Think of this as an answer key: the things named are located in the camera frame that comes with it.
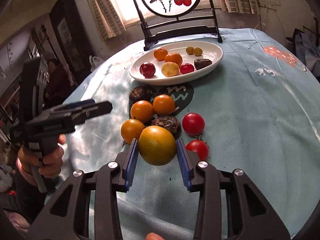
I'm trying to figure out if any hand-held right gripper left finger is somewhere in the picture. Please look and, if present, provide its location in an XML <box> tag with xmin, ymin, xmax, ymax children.
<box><xmin>25</xmin><ymin>137</ymin><xmax>139</xmax><ymax>240</ymax></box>

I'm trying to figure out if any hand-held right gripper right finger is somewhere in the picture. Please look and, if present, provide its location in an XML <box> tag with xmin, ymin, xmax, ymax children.
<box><xmin>176</xmin><ymin>138</ymin><xmax>292</xmax><ymax>240</ymax></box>

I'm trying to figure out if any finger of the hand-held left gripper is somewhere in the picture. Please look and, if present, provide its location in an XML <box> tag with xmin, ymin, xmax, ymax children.
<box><xmin>72</xmin><ymin>101</ymin><xmax>113</xmax><ymax>125</ymax></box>
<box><xmin>41</xmin><ymin>99</ymin><xmax>97</xmax><ymax>117</ymax></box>

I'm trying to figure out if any greenish yellow orange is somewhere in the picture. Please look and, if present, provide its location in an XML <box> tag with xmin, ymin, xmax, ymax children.
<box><xmin>138</xmin><ymin>126</ymin><xmax>177</xmax><ymax>166</ymax></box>

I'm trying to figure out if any dark red plum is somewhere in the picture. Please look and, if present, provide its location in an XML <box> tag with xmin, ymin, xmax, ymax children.
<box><xmin>139</xmin><ymin>63</ymin><xmax>156</xmax><ymax>78</ymax></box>

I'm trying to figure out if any yellow lemon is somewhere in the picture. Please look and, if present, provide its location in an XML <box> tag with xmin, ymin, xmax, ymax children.
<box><xmin>161</xmin><ymin>61</ymin><xmax>180</xmax><ymax>77</ymax></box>

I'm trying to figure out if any small mandarin orange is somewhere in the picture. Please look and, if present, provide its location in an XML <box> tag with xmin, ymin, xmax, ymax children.
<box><xmin>153</xmin><ymin>48</ymin><xmax>168</xmax><ymax>61</ymax></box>

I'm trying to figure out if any large mandarin orange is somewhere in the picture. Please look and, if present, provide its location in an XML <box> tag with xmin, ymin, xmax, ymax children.
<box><xmin>164</xmin><ymin>52</ymin><xmax>183</xmax><ymax>67</ymax></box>

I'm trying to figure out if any small red tomato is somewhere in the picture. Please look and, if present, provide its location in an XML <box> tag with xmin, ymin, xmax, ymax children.
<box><xmin>180</xmin><ymin>63</ymin><xmax>195</xmax><ymax>75</ymax></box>

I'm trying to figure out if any dark wrinkled passion fruit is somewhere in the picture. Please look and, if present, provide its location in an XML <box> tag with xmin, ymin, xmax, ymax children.
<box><xmin>194</xmin><ymin>58</ymin><xmax>213</xmax><ymax>71</ymax></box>
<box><xmin>151</xmin><ymin>115</ymin><xmax>182</xmax><ymax>140</ymax></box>
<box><xmin>129</xmin><ymin>85</ymin><xmax>152</xmax><ymax>103</ymax></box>

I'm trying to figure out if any white oval plate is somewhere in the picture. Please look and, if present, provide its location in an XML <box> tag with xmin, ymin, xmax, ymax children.
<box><xmin>129</xmin><ymin>41</ymin><xmax>223</xmax><ymax>86</ymax></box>

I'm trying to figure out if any person's left forearm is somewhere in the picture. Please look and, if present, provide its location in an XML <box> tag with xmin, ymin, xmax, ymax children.
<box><xmin>14</xmin><ymin>155</ymin><xmax>48</xmax><ymax>193</ymax></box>

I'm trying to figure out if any person's left hand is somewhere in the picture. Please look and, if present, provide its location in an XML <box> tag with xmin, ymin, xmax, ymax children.
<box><xmin>17</xmin><ymin>134</ymin><xmax>67</xmax><ymax>178</ymax></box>

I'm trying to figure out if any person's right hand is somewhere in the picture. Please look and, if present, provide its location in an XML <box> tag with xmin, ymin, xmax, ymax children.
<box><xmin>146</xmin><ymin>232</ymin><xmax>169</xmax><ymax>240</ymax></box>

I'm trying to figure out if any smooth orange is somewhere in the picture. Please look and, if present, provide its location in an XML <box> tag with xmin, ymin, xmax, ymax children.
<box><xmin>130</xmin><ymin>100</ymin><xmax>155</xmax><ymax>123</ymax></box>
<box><xmin>152</xmin><ymin>94</ymin><xmax>176</xmax><ymax>116</ymax></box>
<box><xmin>121</xmin><ymin>119</ymin><xmax>146</xmax><ymax>145</ymax></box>

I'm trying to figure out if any white plastic bag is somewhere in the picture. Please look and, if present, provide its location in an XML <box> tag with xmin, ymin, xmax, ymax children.
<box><xmin>89</xmin><ymin>55</ymin><xmax>104</xmax><ymax>72</ymax></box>

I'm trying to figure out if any light blue printed tablecloth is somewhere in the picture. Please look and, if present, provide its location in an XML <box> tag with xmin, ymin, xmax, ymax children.
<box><xmin>44</xmin><ymin>27</ymin><xmax>320</xmax><ymax>240</ymax></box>

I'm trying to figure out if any round painted table screen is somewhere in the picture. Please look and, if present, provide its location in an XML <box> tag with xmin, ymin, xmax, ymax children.
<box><xmin>125</xmin><ymin>0</ymin><xmax>223</xmax><ymax>51</ymax></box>

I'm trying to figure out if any pile of blue clothes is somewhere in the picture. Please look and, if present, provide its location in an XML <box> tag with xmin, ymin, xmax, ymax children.
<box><xmin>286</xmin><ymin>29</ymin><xmax>320</xmax><ymax>75</ymax></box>

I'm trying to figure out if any dark framed wall hanging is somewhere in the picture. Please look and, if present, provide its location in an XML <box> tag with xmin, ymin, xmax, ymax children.
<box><xmin>49</xmin><ymin>0</ymin><xmax>88</xmax><ymax>78</ymax></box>

